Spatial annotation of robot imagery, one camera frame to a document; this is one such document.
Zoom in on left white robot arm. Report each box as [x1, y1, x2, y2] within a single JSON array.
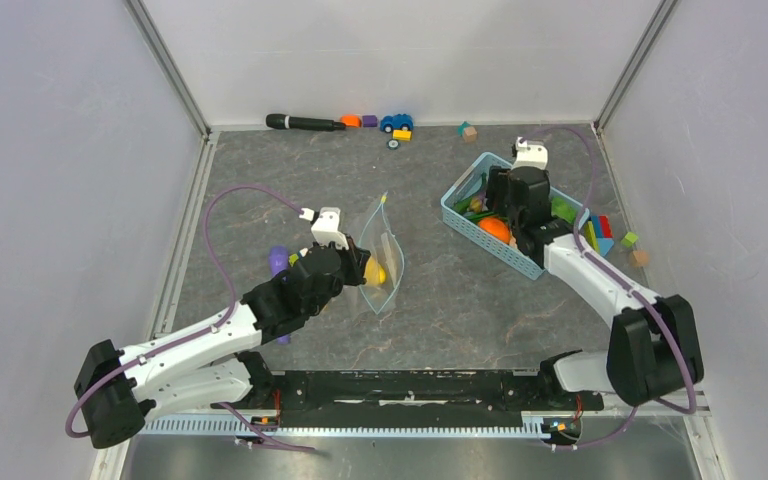
[[66, 245, 388, 449]]

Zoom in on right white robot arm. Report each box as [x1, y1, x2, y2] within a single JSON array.
[[486, 166, 705, 413]]

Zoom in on blue toy car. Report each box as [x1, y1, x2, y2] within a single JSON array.
[[379, 113, 414, 133]]

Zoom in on purple toy eggplant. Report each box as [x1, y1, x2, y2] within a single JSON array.
[[468, 192, 486, 214]]

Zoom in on light blue plastic basket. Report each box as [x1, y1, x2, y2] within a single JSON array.
[[440, 152, 595, 280]]

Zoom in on yellow toy mango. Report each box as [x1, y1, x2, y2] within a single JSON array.
[[364, 256, 388, 287]]

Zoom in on white cable duct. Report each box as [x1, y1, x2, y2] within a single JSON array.
[[140, 413, 550, 440]]

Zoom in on purple toy block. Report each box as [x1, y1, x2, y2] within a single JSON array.
[[361, 115, 379, 128]]

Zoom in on purple toy cylinder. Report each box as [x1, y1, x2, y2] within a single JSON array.
[[268, 246, 293, 347]]

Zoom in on orange toy block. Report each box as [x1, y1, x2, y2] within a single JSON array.
[[340, 114, 363, 128]]

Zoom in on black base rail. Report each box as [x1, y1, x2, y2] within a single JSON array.
[[233, 370, 604, 429]]

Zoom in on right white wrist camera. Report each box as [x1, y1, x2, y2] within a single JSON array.
[[512, 137, 549, 170]]

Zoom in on green small cube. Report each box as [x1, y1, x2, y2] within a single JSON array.
[[621, 232, 639, 248]]

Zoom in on orange toy fruit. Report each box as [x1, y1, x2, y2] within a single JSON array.
[[477, 217, 511, 244]]

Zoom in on green white toy block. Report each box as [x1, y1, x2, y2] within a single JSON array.
[[288, 249, 308, 267]]

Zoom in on green toy cabbage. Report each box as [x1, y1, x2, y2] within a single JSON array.
[[551, 196, 577, 225]]

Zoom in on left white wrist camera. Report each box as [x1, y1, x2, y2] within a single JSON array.
[[299, 207, 349, 250]]

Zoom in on teal and wood cubes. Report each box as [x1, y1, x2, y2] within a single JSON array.
[[458, 121, 477, 143]]

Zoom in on green toy cucumber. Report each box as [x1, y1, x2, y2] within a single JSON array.
[[452, 173, 495, 224]]

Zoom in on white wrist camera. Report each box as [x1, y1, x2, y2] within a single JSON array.
[[299, 207, 349, 250], [512, 137, 549, 170]]

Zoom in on clear zip top bag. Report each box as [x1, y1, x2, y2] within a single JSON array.
[[347, 192, 405, 317]]

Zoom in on black microphone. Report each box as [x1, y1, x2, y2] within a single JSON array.
[[265, 113, 347, 132]]

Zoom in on multicolour block stack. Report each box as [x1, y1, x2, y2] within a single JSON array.
[[582, 215, 615, 257]]

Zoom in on yellow toy block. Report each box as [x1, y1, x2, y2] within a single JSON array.
[[392, 130, 412, 142]]

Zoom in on wooden small cube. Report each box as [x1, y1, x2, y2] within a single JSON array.
[[629, 250, 650, 268]]

